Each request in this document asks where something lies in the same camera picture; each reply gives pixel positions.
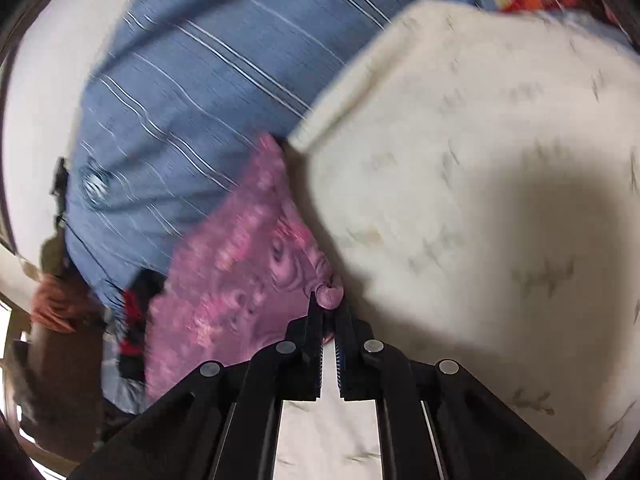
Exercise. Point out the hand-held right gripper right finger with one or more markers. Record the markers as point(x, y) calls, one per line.
point(345, 345)

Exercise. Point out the brown wooden furniture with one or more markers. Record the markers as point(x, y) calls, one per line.
point(65, 385)

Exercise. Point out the purple floral shirt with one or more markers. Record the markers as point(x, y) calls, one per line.
point(235, 270)

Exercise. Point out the blue plaid quilt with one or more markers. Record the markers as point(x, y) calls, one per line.
point(225, 60)

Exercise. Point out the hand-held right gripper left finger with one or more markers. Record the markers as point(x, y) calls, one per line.
point(312, 340)

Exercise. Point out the cream leaf-print blanket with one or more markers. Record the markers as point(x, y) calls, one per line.
point(475, 135)

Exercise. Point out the olive green cloth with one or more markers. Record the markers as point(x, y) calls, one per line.
point(55, 255)

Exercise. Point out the black handheld device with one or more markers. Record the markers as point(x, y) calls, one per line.
point(61, 175)

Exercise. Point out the orange cloth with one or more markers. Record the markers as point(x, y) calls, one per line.
point(55, 305)

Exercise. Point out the black and red garment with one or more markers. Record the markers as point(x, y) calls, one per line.
point(132, 310)

